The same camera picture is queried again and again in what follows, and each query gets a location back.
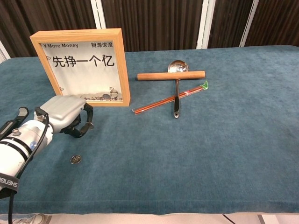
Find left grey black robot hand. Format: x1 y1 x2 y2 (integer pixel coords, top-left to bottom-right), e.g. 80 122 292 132
34 94 95 139

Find red chopsticks in plastic sleeve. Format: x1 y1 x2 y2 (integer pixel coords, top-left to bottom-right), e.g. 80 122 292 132
132 80 209 116

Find wooden rolling pin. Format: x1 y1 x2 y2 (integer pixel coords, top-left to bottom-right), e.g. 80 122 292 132
137 70 206 82

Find stainless steel ladle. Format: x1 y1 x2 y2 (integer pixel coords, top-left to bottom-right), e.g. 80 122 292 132
167 60 189 119

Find blue table cloth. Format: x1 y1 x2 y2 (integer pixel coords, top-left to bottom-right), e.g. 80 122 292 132
0 45 299 215

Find wooden frame money box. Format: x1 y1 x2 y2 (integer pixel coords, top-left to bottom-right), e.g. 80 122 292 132
29 28 131 107

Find white partition post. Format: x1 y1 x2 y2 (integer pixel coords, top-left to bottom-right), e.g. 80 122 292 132
0 40 11 63
90 0 107 30
239 0 260 47
197 0 216 49

